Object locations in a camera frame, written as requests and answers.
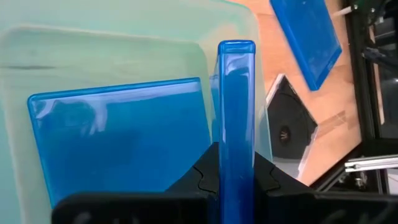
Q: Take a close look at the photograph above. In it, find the clear black CD jewel case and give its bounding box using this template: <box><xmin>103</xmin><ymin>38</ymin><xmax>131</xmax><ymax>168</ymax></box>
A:
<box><xmin>265</xmin><ymin>73</ymin><xmax>319</xmax><ymax>183</ymax></box>

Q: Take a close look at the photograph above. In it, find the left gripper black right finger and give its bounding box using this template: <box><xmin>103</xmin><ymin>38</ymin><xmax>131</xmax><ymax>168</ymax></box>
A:
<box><xmin>254</xmin><ymin>151</ymin><xmax>398</xmax><ymax>224</ymax></box>

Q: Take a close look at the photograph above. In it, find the black aluminium table frame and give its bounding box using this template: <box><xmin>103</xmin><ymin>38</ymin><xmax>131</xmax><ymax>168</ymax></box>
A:
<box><xmin>310</xmin><ymin>0</ymin><xmax>398</xmax><ymax>195</ymax></box>

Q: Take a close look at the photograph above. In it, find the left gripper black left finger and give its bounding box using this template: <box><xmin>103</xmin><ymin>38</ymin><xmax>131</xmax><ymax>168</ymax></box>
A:
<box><xmin>51</xmin><ymin>141</ymin><xmax>220</xmax><ymax>224</ymax></box>

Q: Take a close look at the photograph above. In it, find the silver frame bracket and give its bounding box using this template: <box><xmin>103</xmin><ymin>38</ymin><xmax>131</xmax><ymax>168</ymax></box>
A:
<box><xmin>344</xmin><ymin>154</ymin><xmax>398</xmax><ymax>174</ymax></box>

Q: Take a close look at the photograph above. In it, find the blue plastic disc case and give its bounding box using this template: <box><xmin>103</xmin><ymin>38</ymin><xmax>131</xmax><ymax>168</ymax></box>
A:
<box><xmin>216</xmin><ymin>39</ymin><xmax>257</xmax><ymax>224</ymax></box>
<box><xmin>27</xmin><ymin>77</ymin><xmax>218</xmax><ymax>208</ymax></box>
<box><xmin>269</xmin><ymin>0</ymin><xmax>343</xmax><ymax>92</ymax></box>

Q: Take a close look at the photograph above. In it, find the translucent teal plastic cup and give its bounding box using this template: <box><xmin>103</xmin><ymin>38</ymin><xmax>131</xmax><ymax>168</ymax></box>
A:
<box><xmin>0</xmin><ymin>0</ymin><xmax>274</xmax><ymax>224</ymax></box>

